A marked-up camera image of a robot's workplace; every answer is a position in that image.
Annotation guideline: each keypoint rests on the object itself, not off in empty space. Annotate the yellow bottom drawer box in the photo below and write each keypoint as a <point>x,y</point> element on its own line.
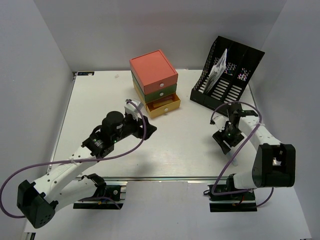
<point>156,112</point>

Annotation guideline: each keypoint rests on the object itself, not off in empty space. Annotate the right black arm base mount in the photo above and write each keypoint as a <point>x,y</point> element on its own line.
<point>236,202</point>

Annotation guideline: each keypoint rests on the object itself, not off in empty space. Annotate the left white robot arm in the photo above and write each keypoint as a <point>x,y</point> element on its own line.
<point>66,184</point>

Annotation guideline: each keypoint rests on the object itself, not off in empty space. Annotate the coral top drawer box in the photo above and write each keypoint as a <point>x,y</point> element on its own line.
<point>153,71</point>

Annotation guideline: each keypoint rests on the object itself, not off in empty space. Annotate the pastel blue highlighter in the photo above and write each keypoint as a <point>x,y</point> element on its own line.
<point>234,159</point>

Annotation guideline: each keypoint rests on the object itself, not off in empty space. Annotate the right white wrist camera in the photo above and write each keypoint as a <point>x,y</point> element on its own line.
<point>219,122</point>

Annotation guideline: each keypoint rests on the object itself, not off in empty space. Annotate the pastel yellow highlighter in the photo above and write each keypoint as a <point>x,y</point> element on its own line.
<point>161,103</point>

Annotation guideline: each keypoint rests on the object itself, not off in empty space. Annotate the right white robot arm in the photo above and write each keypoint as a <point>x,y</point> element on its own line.
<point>274,165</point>

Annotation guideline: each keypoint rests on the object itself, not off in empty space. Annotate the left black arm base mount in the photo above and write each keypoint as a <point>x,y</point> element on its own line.
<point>110,195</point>

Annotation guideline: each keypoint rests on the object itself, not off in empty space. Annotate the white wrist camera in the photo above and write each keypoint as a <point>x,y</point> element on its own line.
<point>133,107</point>
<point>219,122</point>

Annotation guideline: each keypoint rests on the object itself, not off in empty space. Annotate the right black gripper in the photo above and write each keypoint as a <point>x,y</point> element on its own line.
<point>220,137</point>

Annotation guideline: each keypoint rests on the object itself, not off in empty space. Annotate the white printed paper booklet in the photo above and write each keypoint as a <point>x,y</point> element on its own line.
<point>216,72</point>

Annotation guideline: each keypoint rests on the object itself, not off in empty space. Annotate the green drawer box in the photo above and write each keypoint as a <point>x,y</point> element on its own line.
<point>147,98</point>

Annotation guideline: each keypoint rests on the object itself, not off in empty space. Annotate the black label sticker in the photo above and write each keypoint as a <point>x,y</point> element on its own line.
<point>85,73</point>

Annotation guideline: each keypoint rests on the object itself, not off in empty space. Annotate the black three-slot file holder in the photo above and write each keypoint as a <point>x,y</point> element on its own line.
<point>241,63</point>

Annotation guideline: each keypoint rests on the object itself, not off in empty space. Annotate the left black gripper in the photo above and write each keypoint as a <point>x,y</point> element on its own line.
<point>150,129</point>

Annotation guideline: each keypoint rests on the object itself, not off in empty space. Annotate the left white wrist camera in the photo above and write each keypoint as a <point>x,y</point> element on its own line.
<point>133,107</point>

